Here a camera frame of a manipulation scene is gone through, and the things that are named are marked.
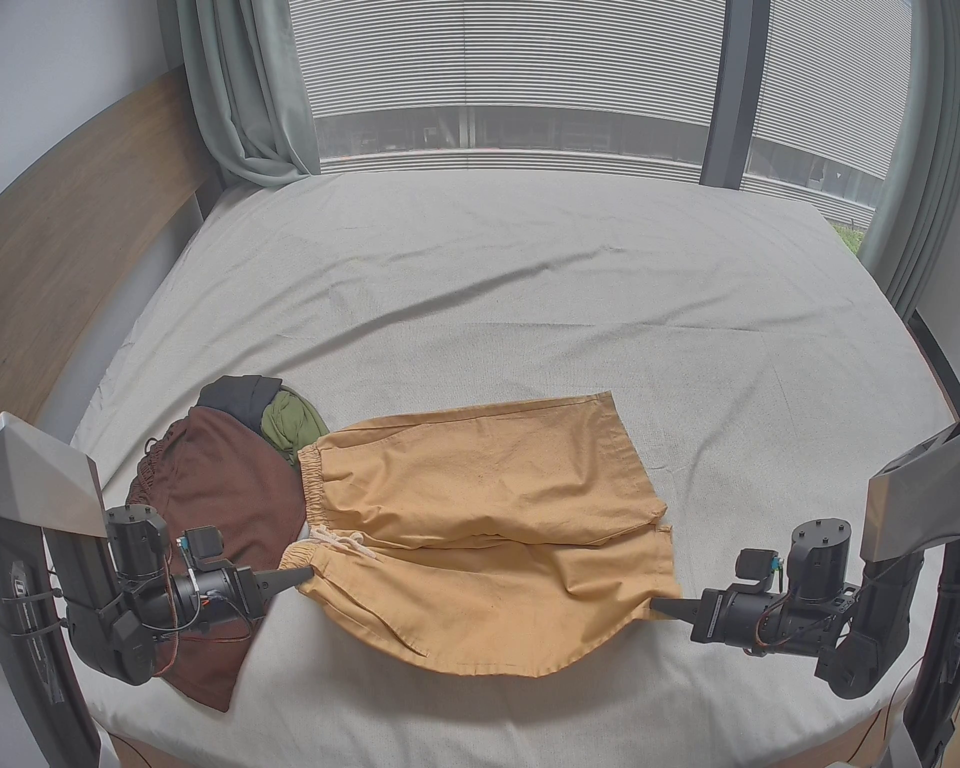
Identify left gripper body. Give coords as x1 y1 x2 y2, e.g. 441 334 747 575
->
186 563 267 626

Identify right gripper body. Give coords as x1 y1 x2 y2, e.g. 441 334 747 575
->
690 587 786 651

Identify tan shorts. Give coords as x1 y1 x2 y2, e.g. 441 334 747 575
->
279 390 684 680

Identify bed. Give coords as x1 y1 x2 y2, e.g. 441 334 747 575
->
0 66 960 768

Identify brown shorts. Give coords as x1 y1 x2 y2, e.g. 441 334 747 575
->
125 405 309 714

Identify green garment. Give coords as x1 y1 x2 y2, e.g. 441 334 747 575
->
258 390 332 464

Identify black garment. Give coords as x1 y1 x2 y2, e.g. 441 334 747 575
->
198 375 287 445

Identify grey-green curtain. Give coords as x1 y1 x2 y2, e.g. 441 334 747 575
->
857 0 960 320
176 0 325 189

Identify window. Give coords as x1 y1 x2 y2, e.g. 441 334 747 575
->
288 0 915 230

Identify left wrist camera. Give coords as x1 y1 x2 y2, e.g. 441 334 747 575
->
177 526 227 573

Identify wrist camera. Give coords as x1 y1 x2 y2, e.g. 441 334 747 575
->
177 526 227 573
734 548 782 595

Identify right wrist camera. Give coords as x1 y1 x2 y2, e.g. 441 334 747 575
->
734 548 782 595

